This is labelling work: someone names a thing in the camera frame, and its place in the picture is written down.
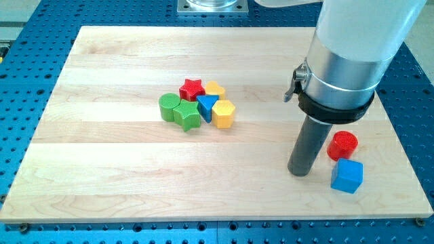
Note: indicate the blue cube block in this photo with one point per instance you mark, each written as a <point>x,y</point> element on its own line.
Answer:
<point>347,175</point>

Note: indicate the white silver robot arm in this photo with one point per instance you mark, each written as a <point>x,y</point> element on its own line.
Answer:
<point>353,45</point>

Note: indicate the yellow pentagon block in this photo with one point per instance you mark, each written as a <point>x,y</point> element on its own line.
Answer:
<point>223,113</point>

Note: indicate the blue triangle block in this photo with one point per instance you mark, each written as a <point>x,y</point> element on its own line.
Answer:
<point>205,104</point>

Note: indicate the green star block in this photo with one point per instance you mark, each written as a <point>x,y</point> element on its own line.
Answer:
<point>186,115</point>

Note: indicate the yellow heart block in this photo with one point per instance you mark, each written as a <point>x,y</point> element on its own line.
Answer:
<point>213,88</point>

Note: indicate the red star block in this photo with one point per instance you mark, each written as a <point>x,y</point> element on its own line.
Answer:
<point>191,89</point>

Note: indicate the green cylinder block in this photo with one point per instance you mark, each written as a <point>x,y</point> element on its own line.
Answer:
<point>167,103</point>

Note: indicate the light wooden board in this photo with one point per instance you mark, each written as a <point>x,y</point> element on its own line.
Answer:
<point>102,153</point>

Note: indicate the black clamp with metal lever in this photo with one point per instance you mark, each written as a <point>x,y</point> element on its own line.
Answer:
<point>325,110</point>

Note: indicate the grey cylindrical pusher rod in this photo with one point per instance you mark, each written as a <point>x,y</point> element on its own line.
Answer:
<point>308,144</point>

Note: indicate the red cylinder block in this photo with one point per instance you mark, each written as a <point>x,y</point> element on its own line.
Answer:
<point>342,145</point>

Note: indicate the blue perforated metal base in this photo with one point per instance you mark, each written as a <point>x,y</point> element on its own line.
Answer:
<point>35,60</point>

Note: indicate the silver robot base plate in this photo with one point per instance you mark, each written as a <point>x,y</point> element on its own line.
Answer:
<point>190,7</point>

